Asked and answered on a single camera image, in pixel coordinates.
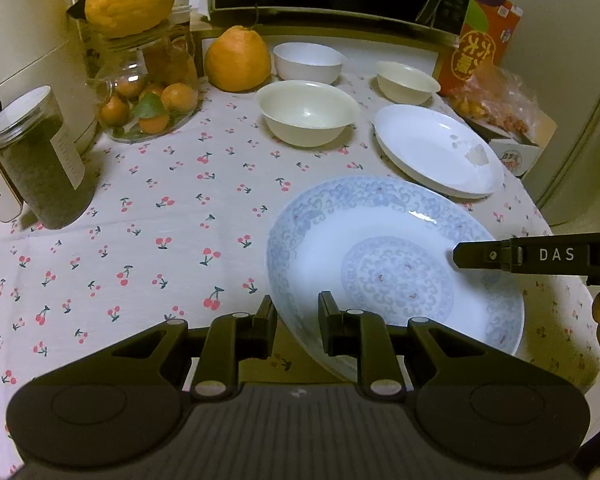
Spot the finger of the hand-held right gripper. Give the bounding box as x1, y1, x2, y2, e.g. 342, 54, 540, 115
452, 239, 514, 272

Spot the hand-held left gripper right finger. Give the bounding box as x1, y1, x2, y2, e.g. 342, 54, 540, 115
317, 290, 487, 404

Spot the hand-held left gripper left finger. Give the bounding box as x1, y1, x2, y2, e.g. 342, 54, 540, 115
111, 294, 279, 404

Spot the blue patterned plate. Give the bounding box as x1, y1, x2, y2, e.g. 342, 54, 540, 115
265, 175, 526, 382

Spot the plain white plate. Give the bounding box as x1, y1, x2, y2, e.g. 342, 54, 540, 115
373, 104, 506, 198

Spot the large cream bowl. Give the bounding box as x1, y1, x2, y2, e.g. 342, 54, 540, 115
256, 80, 362, 148

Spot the white bowl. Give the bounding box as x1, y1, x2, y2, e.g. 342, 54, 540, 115
272, 42, 345, 84

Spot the small printed cardboard box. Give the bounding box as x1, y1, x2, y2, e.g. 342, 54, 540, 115
472, 120, 544, 179

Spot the cherry-print tablecloth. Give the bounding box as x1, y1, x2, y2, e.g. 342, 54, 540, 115
0, 67, 600, 461

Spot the plastic bag of snacks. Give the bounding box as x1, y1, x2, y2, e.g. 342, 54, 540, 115
447, 67, 559, 144

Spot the grey refrigerator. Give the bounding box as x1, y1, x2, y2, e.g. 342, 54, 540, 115
495, 0, 600, 229

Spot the small cream bowl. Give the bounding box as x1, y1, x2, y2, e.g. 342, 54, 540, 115
376, 61, 442, 107

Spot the orange cardboard box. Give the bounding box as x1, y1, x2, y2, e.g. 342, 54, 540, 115
437, 0, 524, 99

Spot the pile of small oranges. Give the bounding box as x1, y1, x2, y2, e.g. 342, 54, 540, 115
100, 45, 198, 136

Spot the dark-filled jar with white lid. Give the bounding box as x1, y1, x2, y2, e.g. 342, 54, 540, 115
0, 85, 99, 231

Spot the wooden microwave stand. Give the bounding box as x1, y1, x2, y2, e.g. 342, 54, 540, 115
190, 9, 456, 82

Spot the glass jar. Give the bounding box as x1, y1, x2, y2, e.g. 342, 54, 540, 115
87, 15, 203, 144

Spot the white kitchen appliance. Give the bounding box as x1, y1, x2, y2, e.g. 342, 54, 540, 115
0, 0, 102, 224

